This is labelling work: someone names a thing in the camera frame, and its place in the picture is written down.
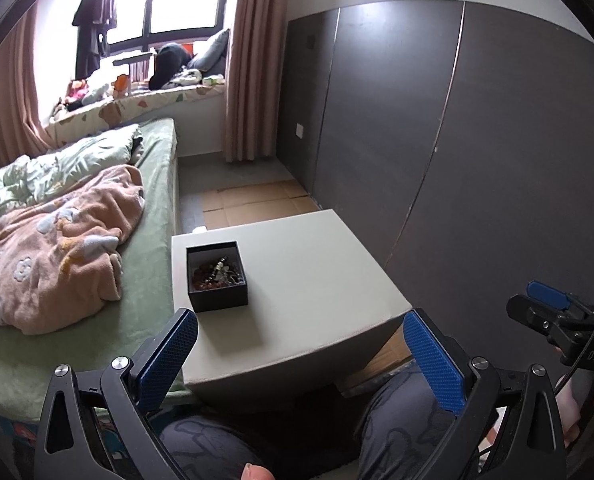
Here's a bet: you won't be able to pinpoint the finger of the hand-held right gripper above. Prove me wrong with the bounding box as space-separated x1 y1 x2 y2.
525 280 586 314
506 293 578 349

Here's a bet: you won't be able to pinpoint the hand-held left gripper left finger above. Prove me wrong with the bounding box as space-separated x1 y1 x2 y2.
34 307 199 480

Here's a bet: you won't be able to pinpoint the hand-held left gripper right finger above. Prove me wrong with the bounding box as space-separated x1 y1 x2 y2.
402 308 568 480

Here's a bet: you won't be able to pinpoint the black jewelry box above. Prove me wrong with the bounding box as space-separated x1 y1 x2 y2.
185 241 249 314

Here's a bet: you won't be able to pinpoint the red bead bracelet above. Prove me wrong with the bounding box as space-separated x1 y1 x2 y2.
192 274 230 292

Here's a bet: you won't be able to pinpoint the person's right hand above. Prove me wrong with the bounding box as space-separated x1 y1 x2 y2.
556 374 594 452

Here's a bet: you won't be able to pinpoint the person's left hand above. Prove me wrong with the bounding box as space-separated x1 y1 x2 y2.
240 462 274 480

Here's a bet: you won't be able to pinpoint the operator's legs grey trousers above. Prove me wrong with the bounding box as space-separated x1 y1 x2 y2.
351 359 458 480

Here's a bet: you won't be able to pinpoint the person's left leg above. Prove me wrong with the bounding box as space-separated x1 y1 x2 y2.
158 411 279 480

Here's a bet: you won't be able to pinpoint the pink fleece blanket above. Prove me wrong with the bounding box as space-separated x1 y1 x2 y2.
0 163 146 337

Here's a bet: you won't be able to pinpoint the white side table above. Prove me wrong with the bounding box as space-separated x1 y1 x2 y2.
169 208 414 407

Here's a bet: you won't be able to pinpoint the bed with green sheet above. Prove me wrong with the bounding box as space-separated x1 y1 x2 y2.
0 117 189 423

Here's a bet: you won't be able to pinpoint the flattened cardboard sheets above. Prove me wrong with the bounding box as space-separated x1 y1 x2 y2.
202 179 324 234

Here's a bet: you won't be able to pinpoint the colourful printed mat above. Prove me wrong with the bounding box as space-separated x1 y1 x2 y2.
0 406 44 480

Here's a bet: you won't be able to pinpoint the pale floral quilt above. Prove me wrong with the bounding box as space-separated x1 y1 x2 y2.
0 125 144 224

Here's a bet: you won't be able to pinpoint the floral window seat cushion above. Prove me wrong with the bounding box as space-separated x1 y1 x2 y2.
44 82 226 145

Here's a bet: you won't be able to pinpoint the heap of soft toys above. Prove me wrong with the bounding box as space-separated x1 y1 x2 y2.
51 78 114 117

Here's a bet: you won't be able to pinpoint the black clothing heap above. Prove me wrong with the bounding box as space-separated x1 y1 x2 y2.
148 42 192 92

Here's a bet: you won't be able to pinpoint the small grey stool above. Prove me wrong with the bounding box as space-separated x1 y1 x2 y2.
112 50 156 97

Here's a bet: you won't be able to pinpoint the grey pillow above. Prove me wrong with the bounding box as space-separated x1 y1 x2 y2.
187 27 231 74

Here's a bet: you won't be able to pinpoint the pink curtain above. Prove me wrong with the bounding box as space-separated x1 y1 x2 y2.
222 0 292 164
0 7 55 162

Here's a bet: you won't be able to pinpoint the hanging dark clothes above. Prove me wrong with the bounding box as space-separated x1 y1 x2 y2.
72 0 119 82

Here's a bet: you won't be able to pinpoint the silver chain necklace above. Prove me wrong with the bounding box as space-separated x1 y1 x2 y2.
212 258 242 285

